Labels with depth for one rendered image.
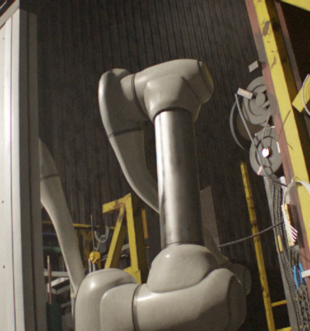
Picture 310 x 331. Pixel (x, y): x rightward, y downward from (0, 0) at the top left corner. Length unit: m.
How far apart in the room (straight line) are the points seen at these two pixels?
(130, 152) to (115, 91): 0.17
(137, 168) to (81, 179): 9.39
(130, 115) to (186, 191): 0.32
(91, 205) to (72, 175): 0.70
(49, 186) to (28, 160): 0.44
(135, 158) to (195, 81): 0.27
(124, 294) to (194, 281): 0.16
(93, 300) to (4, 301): 0.23
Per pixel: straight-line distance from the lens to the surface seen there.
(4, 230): 1.36
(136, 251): 2.34
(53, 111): 11.26
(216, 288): 1.13
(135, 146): 1.50
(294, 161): 3.45
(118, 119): 1.49
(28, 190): 1.33
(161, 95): 1.41
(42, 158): 1.82
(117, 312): 1.19
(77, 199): 10.68
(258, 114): 4.17
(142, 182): 1.50
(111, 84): 1.51
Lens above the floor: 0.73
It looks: 22 degrees up
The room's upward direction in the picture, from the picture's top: 7 degrees counter-clockwise
